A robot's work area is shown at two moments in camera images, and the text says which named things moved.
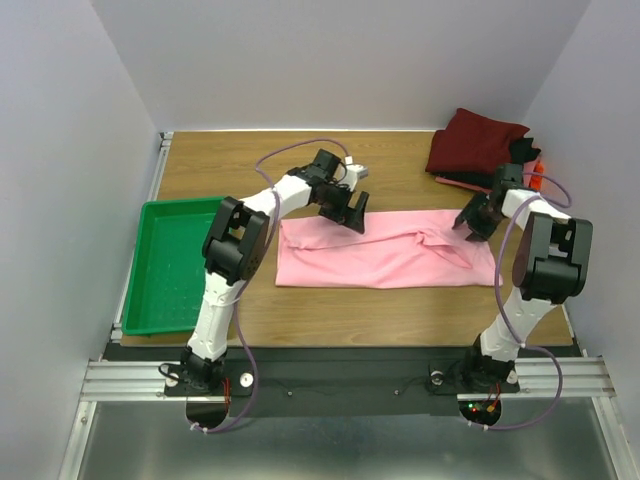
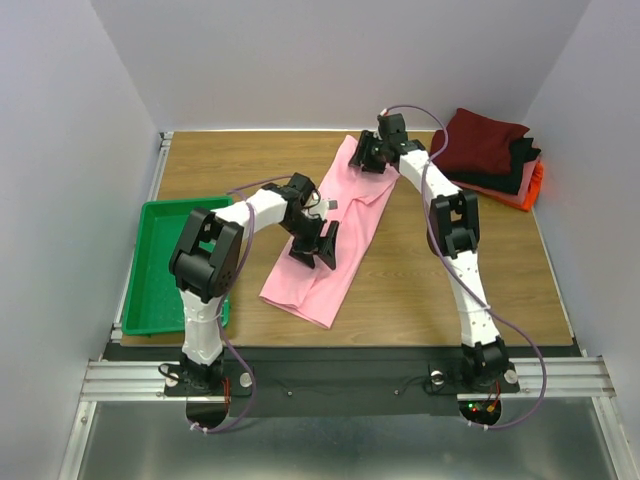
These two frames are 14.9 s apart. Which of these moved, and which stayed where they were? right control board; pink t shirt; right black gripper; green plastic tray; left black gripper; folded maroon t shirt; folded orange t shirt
Moved: pink t shirt; right black gripper; left black gripper
Stayed: folded maroon t shirt; right control board; green plastic tray; folded orange t shirt
